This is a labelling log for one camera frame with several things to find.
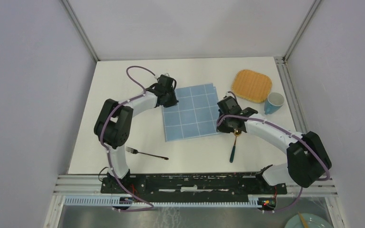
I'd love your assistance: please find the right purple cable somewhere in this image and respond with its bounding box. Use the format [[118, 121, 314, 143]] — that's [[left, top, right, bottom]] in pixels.
[[216, 91, 331, 214]]

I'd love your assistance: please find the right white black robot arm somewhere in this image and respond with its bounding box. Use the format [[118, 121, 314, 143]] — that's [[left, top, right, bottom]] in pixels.
[[216, 96, 332, 194]]

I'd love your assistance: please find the blue checked cloth napkin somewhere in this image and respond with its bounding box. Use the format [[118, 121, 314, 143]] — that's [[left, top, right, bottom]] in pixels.
[[162, 83, 219, 142]]

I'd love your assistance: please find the green plate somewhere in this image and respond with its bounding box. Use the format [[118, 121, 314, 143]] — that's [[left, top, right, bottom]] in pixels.
[[284, 213, 333, 228]]

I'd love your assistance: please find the white blue mug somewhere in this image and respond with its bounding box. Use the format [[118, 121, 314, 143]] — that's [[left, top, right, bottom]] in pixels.
[[264, 92, 285, 114]]

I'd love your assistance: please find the woven bamboo placemat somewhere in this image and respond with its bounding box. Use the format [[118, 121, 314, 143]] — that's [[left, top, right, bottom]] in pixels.
[[231, 69, 272, 104]]

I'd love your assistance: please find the light blue cable duct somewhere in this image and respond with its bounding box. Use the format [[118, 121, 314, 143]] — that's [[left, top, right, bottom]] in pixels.
[[64, 196, 261, 209]]

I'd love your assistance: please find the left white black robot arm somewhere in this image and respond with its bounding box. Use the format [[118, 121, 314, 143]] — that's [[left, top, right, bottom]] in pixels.
[[94, 75, 178, 193]]

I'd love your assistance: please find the wooden chopstick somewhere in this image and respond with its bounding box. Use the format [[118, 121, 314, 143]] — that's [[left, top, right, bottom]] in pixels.
[[298, 213, 309, 228]]

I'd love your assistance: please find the black metal fork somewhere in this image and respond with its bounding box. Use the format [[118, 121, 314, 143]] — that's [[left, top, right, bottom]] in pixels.
[[125, 147, 169, 161]]

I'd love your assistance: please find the gold spoon teal handle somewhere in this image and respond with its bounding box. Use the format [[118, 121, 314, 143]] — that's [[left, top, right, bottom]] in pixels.
[[229, 129, 242, 163]]

